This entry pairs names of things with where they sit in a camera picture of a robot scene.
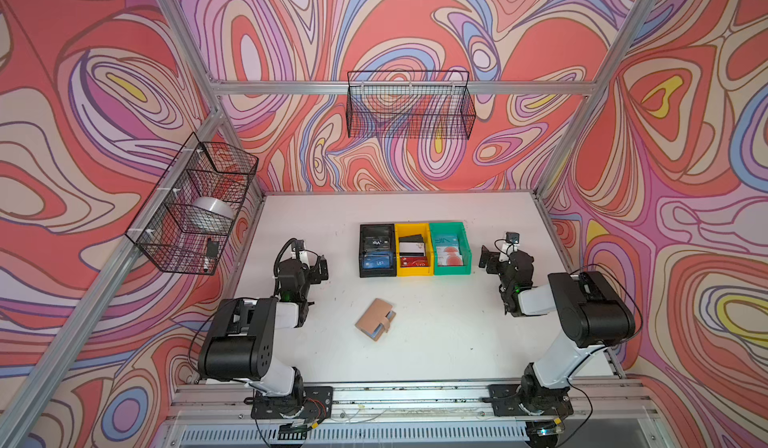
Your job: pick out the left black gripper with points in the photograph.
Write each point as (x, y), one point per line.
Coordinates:
(318, 268)

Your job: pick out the wire basket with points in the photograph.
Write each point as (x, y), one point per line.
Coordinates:
(168, 230)
(410, 104)

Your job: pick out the tan leather card holder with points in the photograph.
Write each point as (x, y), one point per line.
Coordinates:
(376, 320)

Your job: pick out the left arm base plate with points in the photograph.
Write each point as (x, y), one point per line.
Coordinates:
(308, 404)

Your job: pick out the silver tape roll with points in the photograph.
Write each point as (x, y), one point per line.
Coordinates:
(215, 206)

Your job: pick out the small black box in basket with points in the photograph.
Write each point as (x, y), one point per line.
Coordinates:
(212, 249)

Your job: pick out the back wire basket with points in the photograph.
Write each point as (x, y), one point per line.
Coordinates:
(410, 104)

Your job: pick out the black plastic bin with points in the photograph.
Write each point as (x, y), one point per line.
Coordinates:
(377, 255)

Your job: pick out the aluminium front rail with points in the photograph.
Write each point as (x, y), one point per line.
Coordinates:
(607, 412)

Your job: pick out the left wire basket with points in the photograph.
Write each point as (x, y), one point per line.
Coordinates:
(168, 230)

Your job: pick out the green plastic bin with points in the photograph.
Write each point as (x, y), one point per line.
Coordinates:
(451, 248)

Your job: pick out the yellow plastic bin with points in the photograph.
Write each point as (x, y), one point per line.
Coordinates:
(414, 250)

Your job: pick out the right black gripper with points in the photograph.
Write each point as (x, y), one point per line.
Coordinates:
(487, 259)

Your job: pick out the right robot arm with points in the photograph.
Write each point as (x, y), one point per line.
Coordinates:
(591, 314)

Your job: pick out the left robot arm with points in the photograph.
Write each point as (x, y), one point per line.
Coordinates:
(240, 343)

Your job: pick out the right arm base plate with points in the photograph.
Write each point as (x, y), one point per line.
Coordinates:
(516, 400)

